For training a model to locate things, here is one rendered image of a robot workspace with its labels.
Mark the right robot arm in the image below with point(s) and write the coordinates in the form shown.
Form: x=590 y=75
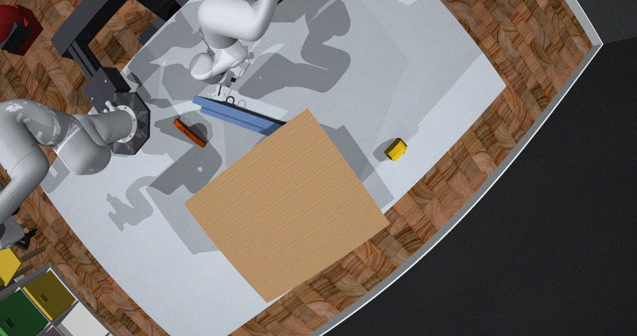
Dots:
x=80 y=141

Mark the yellow tape measure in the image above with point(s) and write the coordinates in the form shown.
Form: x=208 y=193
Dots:
x=396 y=149

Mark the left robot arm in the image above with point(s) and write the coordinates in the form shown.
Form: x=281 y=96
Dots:
x=222 y=24

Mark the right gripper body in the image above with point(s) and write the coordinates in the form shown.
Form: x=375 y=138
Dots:
x=10 y=233

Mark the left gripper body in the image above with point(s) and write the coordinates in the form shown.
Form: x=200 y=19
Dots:
x=226 y=80

